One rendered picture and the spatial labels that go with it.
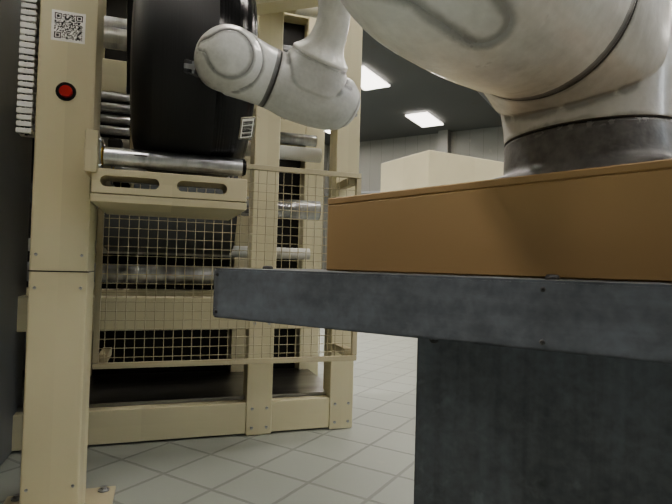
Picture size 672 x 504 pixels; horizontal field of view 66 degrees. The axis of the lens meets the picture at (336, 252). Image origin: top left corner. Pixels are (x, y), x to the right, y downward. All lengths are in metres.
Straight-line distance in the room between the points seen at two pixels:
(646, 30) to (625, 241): 0.19
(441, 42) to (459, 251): 0.15
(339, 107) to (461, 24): 0.60
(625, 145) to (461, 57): 0.18
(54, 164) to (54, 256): 0.22
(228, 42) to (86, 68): 0.69
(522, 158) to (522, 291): 0.22
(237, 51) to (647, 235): 0.65
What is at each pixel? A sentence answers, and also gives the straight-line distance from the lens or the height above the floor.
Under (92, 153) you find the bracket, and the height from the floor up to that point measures 0.89.
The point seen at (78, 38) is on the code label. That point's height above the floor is 1.19.
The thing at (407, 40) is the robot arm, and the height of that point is 0.80.
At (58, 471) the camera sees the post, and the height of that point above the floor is 0.14.
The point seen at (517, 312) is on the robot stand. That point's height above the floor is 0.63.
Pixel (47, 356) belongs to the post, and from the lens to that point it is 1.45.
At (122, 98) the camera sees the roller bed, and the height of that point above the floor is 1.18.
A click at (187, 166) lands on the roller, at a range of 1.36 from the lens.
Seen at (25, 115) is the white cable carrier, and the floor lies 0.99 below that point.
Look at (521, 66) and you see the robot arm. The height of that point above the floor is 0.80.
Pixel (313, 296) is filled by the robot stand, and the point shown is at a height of 0.63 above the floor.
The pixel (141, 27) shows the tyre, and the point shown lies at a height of 1.18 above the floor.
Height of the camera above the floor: 0.66
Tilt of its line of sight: 1 degrees up
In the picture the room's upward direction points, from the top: 2 degrees clockwise
